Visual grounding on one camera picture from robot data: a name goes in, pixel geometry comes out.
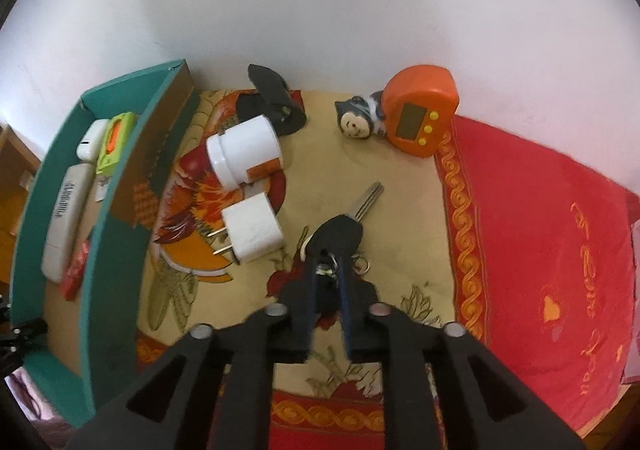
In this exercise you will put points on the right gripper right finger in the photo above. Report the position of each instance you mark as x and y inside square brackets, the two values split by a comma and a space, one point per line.
[442, 388]

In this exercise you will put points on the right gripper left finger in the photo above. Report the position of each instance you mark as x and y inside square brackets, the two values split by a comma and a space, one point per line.
[212, 389]

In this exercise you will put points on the white usb wall charger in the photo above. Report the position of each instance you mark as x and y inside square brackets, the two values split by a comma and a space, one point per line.
[252, 229]

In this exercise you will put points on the black car key with keyring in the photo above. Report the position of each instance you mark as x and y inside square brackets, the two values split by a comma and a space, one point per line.
[336, 241]

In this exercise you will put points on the white pill bottle orange label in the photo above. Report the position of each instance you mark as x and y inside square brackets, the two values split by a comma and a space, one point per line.
[244, 153]

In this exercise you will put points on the orange timer with cat figure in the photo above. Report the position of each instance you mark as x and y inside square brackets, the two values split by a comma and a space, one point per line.
[412, 112]

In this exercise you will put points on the black folding phone stand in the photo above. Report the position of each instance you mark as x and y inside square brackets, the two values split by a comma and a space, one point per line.
[271, 99]

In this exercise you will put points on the red lighter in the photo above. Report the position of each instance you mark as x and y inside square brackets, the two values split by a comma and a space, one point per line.
[74, 275]

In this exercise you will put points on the pink fluffy rug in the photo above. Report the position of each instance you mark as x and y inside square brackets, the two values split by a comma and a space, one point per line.
[50, 426]

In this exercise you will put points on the teal cardboard tray box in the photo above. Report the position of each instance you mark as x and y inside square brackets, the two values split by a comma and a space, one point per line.
[164, 98]

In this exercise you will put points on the grey white power bank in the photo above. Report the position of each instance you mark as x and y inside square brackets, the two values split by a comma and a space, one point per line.
[64, 222]

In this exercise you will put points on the red floral bed blanket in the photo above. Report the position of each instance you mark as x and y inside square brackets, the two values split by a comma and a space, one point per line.
[525, 247]

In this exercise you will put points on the wooden bedside shelf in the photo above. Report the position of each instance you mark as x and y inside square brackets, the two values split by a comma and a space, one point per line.
[18, 168]

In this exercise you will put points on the small printed card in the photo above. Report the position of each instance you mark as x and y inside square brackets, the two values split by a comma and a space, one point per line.
[102, 183]

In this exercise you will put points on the white earbuds case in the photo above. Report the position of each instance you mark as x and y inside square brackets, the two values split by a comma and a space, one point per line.
[88, 149]

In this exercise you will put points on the green orange utility knife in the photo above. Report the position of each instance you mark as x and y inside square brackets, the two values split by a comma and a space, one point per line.
[117, 134]

